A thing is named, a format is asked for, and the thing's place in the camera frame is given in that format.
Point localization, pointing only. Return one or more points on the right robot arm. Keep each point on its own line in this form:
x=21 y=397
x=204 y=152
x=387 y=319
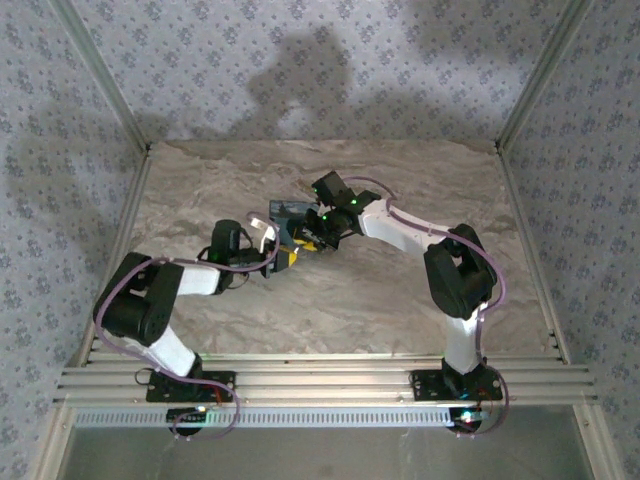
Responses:
x=455 y=285

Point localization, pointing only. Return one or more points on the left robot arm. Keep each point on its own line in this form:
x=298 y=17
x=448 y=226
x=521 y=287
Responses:
x=135 y=300

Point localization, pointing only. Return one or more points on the aluminium cross beam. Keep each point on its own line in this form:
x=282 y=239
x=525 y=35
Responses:
x=325 y=380

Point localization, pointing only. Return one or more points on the small controller board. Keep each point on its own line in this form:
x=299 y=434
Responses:
x=467 y=416
x=187 y=415

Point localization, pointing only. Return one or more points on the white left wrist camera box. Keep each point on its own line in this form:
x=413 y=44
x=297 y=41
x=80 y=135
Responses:
x=265 y=227

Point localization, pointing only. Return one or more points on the aluminium side rail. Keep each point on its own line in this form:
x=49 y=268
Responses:
x=530 y=250
x=125 y=225

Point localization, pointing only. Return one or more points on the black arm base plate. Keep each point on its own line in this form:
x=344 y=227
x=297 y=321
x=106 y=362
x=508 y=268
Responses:
x=160 y=392
x=425 y=385

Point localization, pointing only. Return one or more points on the aluminium frame post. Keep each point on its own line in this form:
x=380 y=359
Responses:
x=100 y=75
x=540 y=75

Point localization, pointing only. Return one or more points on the aluminium frame leg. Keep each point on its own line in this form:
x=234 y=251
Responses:
x=52 y=445
x=600 y=445

